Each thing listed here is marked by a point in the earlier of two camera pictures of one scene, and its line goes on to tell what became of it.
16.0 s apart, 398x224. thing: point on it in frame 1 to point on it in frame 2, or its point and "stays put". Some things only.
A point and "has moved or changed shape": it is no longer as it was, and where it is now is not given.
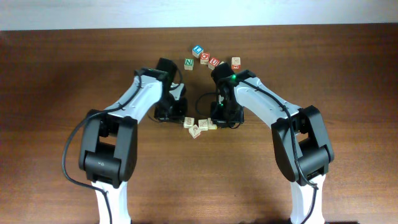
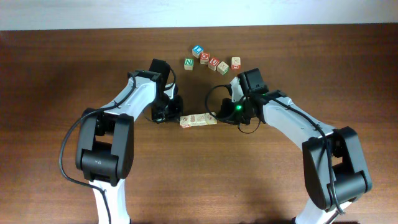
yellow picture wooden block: (211, 126) has moved or changed shape
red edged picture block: (236, 63) stays put
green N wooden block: (189, 63) stays put
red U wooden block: (212, 63) stays put
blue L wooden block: (197, 50) stays put
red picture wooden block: (194, 130) to (185, 121)
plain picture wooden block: (203, 124) has moved or changed shape
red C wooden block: (204, 58) stays put
